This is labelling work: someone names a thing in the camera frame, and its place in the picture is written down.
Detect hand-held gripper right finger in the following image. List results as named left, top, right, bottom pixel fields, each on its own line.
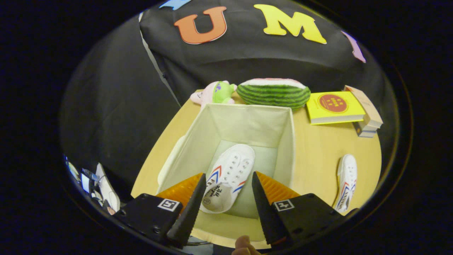
left=251, top=171, right=359, bottom=250

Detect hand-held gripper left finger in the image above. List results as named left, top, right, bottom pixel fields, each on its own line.
left=113, top=172, right=207, bottom=249

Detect white canvas shoe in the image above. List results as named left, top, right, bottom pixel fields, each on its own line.
left=334, top=154, right=358, bottom=213
left=199, top=143, right=256, bottom=214

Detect cream fabric storage box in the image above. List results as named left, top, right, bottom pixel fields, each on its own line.
left=156, top=103, right=296, bottom=248

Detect white curved object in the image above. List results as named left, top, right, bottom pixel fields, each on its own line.
left=95, top=162, right=121, bottom=212

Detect watermelon slice plush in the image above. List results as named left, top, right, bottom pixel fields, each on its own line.
left=236, top=78, right=311, bottom=111

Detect pink and green plush toy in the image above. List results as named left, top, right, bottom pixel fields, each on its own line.
left=190, top=81, right=237, bottom=107

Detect yellow book with red circle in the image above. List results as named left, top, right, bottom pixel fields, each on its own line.
left=306, top=91, right=366, bottom=125

